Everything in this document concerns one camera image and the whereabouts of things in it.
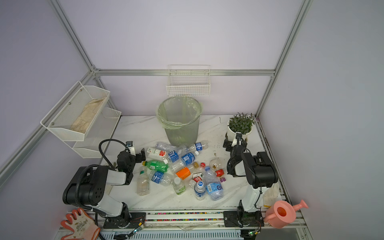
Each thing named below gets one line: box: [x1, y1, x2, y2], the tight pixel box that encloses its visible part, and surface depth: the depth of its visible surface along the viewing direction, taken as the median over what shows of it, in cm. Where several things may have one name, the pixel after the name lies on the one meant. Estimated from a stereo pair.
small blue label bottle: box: [167, 144, 189, 163], surface depth 90 cm
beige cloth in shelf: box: [70, 97, 106, 134], surface depth 81 cm
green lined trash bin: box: [155, 96, 203, 148], surface depth 96 cm
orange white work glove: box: [60, 207, 101, 240], surface depth 72 cm
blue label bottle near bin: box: [188, 142, 209, 151], surface depth 98 cm
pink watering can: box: [264, 199, 309, 229], surface depth 68 cm
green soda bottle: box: [142, 159, 169, 173], surface depth 90 cm
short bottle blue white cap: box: [194, 180, 206, 201], surface depth 73 cm
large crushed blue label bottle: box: [205, 166, 224, 201], surface depth 82 cm
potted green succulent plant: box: [227, 112, 255, 142], surface depth 95 cm
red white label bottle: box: [189, 162, 206, 189], surface depth 88 cm
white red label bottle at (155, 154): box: [146, 147, 167, 161], surface depth 94 cm
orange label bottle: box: [175, 161, 199, 180], surface depth 88 cm
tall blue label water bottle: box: [170, 150, 200, 174], surface depth 92 cm
